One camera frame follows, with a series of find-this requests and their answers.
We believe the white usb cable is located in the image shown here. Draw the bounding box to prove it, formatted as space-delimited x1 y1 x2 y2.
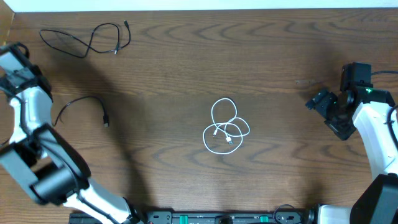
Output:
202 97 251 156

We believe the black usb cable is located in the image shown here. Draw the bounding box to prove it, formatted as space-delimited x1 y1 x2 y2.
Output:
39 20 132 59
52 95 110 128

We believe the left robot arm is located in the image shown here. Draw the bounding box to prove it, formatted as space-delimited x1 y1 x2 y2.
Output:
1 42 147 223

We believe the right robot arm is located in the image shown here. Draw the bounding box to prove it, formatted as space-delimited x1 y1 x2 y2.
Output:
305 62 397 223

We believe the cardboard box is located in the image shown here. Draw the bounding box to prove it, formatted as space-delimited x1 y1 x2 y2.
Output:
0 0 15 47

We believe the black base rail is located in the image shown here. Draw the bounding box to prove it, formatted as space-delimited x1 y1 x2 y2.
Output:
68 203 318 224

